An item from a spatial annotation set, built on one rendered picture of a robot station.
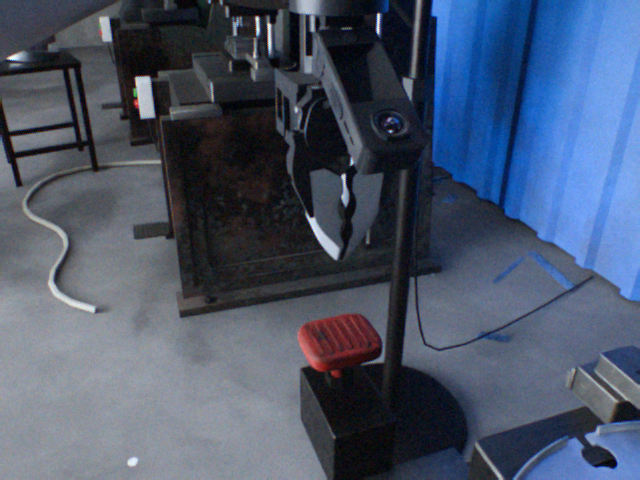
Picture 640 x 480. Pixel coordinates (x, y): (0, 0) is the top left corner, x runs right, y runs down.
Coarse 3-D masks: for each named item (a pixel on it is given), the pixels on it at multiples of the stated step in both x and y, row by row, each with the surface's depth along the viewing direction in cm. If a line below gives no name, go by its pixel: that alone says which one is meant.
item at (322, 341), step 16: (320, 320) 54; (336, 320) 54; (352, 320) 54; (304, 336) 52; (320, 336) 52; (336, 336) 52; (352, 336) 52; (368, 336) 52; (304, 352) 51; (320, 352) 50; (336, 352) 50; (352, 352) 50; (368, 352) 50; (320, 368) 50; (336, 368) 50
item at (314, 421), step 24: (312, 384) 54; (336, 384) 54; (360, 384) 54; (312, 408) 54; (336, 408) 52; (360, 408) 52; (384, 408) 52; (312, 432) 55; (336, 432) 49; (360, 432) 49; (384, 432) 50; (336, 456) 50; (360, 456) 51; (384, 456) 52
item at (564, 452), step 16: (608, 432) 39; (624, 432) 39; (544, 448) 37; (560, 448) 38; (576, 448) 38; (608, 448) 38; (624, 448) 38; (528, 464) 36; (544, 464) 37; (560, 464) 37; (576, 464) 37; (624, 464) 37
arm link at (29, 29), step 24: (0, 0) 15; (24, 0) 15; (48, 0) 16; (72, 0) 17; (96, 0) 17; (120, 0) 19; (0, 24) 16; (24, 24) 16; (48, 24) 17; (0, 48) 16; (24, 48) 18
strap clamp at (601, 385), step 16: (608, 352) 51; (624, 352) 51; (576, 368) 53; (592, 368) 52; (608, 368) 50; (624, 368) 49; (576, 384) 53; (592, 384) 51; (608, 384) 50; (624, 384) 48; (592, 400) 51; (608, 400) 49; (624, 400) 48; (608, 416) 49; (624, 416) 49
